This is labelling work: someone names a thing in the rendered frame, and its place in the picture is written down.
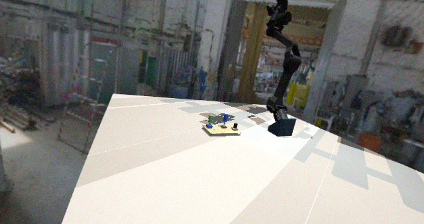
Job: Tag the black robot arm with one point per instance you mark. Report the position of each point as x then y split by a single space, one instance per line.
291 63

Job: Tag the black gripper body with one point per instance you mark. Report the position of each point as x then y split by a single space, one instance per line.
280 7

